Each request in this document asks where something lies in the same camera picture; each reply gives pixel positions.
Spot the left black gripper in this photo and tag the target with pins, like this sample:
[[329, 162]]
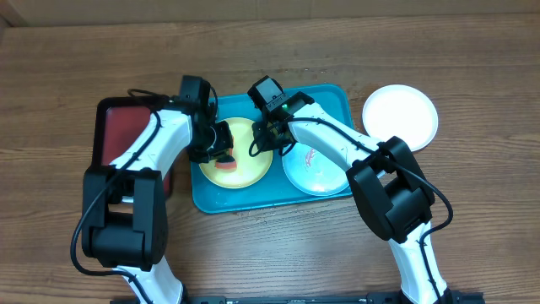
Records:
[[224, 143]]

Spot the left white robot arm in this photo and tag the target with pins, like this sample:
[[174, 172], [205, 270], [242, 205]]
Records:
[[124, 220]]

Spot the yellow-green plastic plate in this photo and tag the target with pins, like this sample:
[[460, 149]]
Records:
[[248, 170]]

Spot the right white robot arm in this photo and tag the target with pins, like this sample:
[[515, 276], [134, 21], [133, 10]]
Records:
[[391, 193]]

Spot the red and green sponge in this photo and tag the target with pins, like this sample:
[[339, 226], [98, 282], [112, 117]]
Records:
[[226, 163]]

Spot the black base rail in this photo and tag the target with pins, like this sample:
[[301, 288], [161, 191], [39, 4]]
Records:
[[452, 297]]

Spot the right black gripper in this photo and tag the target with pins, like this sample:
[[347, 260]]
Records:
[[266, 134]]

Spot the black red-lined tray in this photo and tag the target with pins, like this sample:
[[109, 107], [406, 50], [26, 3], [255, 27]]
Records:
[[118, 123]]

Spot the white plastic plate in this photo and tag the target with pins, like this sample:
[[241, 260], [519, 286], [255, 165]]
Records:
[[402, 111]]

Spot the light blue plastic plate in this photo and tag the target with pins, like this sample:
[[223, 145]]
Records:
[[312, 172]]

